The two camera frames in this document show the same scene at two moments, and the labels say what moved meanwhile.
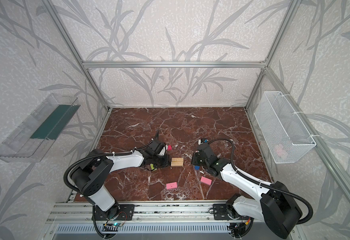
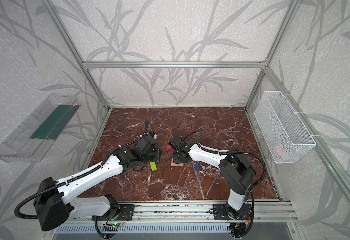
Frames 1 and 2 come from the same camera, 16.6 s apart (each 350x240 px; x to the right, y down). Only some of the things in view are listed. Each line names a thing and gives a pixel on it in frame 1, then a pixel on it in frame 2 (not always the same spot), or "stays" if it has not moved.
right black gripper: x=199 y=159 to x=175 y=151
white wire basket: x=284 y=136 stays
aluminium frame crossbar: x=174 y=64 stays
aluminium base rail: x=82 y=212 stays
